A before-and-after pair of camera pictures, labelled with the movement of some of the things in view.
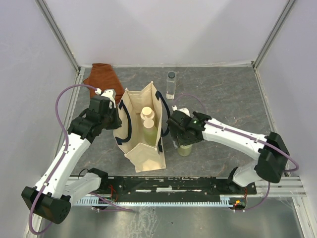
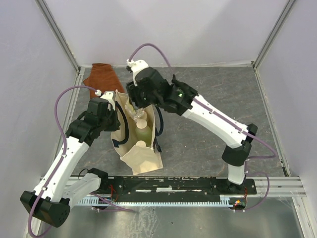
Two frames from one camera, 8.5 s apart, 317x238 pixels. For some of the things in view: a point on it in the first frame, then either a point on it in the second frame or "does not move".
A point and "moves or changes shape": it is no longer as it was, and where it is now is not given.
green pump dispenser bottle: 150,132 to 143,132
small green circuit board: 239,203 does not move
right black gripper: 182,141 to 133,93
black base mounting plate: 225,187 does not move
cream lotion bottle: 147,111 to 141,123
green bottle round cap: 184,150 to 140,143
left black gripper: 117,122 does not move
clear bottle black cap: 171,85 moves or changes shape
